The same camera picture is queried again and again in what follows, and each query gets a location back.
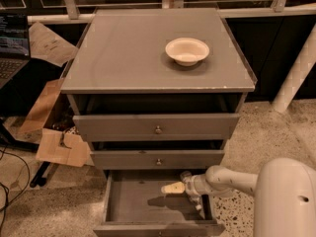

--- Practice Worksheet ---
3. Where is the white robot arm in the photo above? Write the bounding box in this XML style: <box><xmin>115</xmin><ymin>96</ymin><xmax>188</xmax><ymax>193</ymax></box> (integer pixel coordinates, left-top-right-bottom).
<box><xmin>161</xmin><ymin>158</ymin><xmax>316</xmax><ymax>237</ymax></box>

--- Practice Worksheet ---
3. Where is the crumpled brown paper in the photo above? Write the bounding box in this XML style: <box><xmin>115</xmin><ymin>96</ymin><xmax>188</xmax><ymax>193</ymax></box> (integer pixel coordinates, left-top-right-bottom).
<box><xmin>29</xmin><ymin>22</ymin><xmax>78</xmax><ymax>67</ymax></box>

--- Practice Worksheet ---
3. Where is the grey middle drawer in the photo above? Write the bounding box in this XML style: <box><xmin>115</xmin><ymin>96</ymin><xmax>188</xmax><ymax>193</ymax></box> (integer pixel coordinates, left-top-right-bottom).
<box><xmin>91</xmin><ymin>150</ymin><xmax>224</xmax><ymax>170</ymax></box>

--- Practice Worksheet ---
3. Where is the black laptop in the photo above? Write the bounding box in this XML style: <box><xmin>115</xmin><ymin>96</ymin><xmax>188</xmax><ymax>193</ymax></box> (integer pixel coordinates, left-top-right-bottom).
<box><xmin>0</xmin><ymin>13</ymin><xmax>31</xmax><ymax>89</ymax></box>

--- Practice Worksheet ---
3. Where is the grey drawer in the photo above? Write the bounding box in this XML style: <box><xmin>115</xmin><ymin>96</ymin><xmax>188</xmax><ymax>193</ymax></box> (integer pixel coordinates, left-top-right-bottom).
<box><xmin>73</xmin><ymin>114</ymin><xmax>239</xmax><ymax>142</ymax></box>
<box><xmin>94</xmin><ymin>170</ymin><xmax>224</xmax><ymax>237</ymax></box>
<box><xmin>91</xmin><ymin>150</ymin><xmax>224</xmax><ymax>170</ymax></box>

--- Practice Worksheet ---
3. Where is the grey top drawer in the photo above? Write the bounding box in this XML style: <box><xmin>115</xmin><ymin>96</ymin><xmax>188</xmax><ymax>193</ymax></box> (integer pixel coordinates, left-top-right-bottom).
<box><xmin>73</xmin><ymin>114</ymin><xmax>239</xmax><ymax>142</ymax></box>

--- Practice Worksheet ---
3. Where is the open cardboard box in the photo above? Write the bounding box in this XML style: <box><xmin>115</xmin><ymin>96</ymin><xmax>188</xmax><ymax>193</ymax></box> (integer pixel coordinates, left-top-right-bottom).
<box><xmin>15</xmin><ymin>78</ymin><xmax>93</xmax><ymax>168</ymax></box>

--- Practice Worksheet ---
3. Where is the black floor cable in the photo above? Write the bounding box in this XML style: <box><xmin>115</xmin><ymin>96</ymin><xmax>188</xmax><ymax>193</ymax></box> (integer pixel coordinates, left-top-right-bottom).
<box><xmin>0</xmin><ymin>145</ymin><xmax>32</xmax><ymax>232</ymax></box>

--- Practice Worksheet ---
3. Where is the white bowl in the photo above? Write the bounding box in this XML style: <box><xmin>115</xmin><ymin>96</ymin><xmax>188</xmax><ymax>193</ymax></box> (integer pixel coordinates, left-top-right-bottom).
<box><xmin>165</xmin><ymin>38</ymin><xmax>210</xmax><ymax>66</ymax></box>

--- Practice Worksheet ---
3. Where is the white horizontal rail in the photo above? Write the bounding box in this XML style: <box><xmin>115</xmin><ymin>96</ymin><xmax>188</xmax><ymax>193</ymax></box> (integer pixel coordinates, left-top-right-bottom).
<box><xmin>28</xmin><ymin>3</ymin><xmax>316</xmax><ymax>25</ymax></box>

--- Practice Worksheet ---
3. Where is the grey bottom drawer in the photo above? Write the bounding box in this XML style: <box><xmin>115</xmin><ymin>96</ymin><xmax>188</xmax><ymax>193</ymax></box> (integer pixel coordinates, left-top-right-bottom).
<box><xmin>94</xmin><ymin>170</ymin><xmax>224</xmax><ymax>237</ymax></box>

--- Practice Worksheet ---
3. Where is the blue plastic bottle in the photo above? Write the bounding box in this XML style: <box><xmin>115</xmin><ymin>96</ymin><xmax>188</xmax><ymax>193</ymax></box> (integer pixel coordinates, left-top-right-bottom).
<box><xmin>189</xmin><ymin>196</ymin><xmax>202</xmax><ymax>211</ymax></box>

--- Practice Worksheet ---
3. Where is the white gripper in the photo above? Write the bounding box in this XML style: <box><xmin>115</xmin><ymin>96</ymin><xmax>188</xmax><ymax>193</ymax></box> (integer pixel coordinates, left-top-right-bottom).
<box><xmin>161</xmin><ymin>171</ymin><xmax>207</xmax><ymax>196</ymax></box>

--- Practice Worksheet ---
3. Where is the white diagonal pipe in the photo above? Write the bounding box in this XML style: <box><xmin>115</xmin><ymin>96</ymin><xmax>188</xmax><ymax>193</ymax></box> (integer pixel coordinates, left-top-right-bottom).
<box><xmin>272</xmin><ymin>24</ymin><xmax>316</xmax><ymax>113</ymax></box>

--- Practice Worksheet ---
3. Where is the grey drawer cabinet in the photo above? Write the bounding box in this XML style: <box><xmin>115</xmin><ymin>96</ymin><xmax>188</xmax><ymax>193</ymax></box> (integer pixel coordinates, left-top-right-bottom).
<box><xmin>60</xmin><ymin>7</ymin><xmax>258</xmax><ymax>180</ymax></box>

